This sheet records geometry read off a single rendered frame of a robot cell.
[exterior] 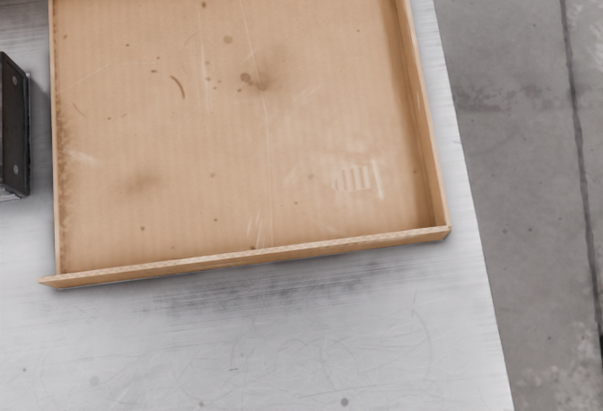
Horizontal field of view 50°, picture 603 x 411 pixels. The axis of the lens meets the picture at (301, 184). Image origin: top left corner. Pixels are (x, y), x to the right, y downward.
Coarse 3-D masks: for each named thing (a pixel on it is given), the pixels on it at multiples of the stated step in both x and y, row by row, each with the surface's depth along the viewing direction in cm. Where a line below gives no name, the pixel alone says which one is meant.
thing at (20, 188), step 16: (16, 64) 53; (16, 80) 53; (16, 96) 52; (16, 112) 52; (16, 128) 52; (16, 144) 51; (16, 160) 51; (0, 176) 48; (16, 176) 51; (0, 192) 50; (16, 192) 51
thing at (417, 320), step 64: (0, 0) 57; (448, 128) 53; (448, 192) 52; (0, 256) 51; (320, 256) 51; (384, 256) 51; (448, 256) 50; (0, 320) 50; (64, 320) 50; (128, 320) 50; (192, 320) 50; (256, 320) 50; (320, 320) 49; (384, 320) 49; (448, 320) 49; (0, 384) 49; (64, 384) 49; (128, 384) 49; (192, 384) 48; (256, 384) 48; (320, 384) 48; (384, 384) 48; (448, 384) 48
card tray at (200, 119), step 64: (64, 0) 56; (128, 0) 56; (192, 0) 56; (256, 0) 56; (320, 0) 56; (384, 0) 56; (64, 64) 55; (128, 64) 55; (192, 64) 55; (256, 64) 55; (320, 64) 54; (384, 64) 54; (64, 128) 53; (128, 128) 53; (192, 128) 53; (256, 128) 53; (320, 128) 53; (384, 128) 53; (64, 192) 52; (128, 192) 52; (192, 192) 52; (256, 192) 52; (320, 192) 52; (384, 192) 51; (64, 256) 51; (128, 256) 51; (192, 256) 50; (256, 256) 47
